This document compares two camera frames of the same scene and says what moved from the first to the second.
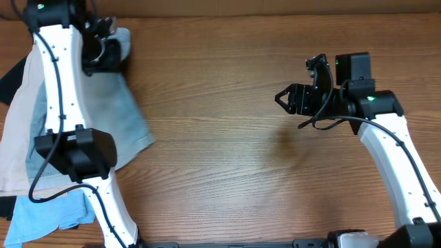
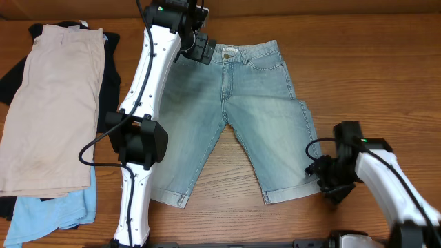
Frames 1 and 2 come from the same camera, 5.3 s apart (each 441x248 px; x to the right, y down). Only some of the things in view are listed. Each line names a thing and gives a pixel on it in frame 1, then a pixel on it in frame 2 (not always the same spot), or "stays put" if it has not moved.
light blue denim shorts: [114, 106] -> [249, 87]
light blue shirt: [31, 219] stays put
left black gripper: [102, 55] -> [203, 50]
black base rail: [295, 243] stays put
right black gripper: [304, 99] -> [324, 174]
